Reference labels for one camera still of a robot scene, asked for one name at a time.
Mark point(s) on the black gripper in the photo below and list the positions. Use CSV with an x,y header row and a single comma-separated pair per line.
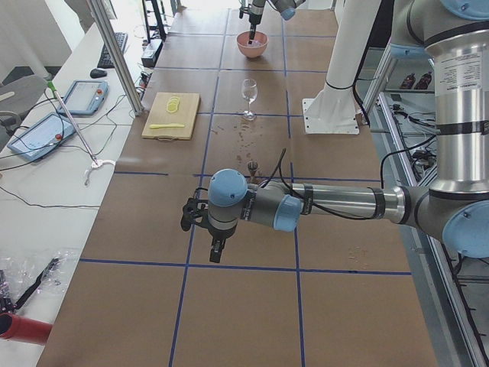
x,y
219,233
254,16

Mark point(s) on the steel double jigger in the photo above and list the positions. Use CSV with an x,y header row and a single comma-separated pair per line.
x,y
252,169

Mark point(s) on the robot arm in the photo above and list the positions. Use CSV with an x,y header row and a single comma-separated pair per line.
x,y
286,8
454,207

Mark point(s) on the clear ice cube pile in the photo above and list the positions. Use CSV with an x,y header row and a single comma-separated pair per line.
x,y
254,44

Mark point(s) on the clear wine glass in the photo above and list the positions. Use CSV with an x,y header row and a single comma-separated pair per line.
x,y
249,94

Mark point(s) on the pink plastic bowl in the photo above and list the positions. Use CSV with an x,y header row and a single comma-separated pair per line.
x,y
242,38

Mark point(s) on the black box with label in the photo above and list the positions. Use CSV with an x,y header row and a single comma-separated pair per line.
x,y
151,53

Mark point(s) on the bamboo cutting board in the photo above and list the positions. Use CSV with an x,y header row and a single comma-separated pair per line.
x,y
188,107

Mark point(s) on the yellow plastic knife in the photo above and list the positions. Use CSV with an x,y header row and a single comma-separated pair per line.
x,y
170,125

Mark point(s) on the metal rod green tip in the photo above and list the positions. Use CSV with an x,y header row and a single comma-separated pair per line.
x,y
96,162

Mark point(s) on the black computer mouse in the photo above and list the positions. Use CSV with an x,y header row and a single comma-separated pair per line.
x,y
97,73

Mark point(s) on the black tool in bag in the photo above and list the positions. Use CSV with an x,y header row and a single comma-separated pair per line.
x,y
31,289

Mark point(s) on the blue teach pendant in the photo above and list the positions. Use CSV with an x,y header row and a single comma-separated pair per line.
x,y
42,137
84,97

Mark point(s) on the clear plastic bag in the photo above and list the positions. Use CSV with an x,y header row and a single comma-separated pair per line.
x,y
19,271

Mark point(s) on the red bottle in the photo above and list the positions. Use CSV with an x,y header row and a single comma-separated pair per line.
x,y
23,329

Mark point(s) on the grey office chair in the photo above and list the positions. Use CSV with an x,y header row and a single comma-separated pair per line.
x,y
19,97

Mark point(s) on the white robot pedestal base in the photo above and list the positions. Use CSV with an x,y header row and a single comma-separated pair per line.
x,y
332,111

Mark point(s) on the aluminium frame post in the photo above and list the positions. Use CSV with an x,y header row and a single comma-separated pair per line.
x,y
108,36

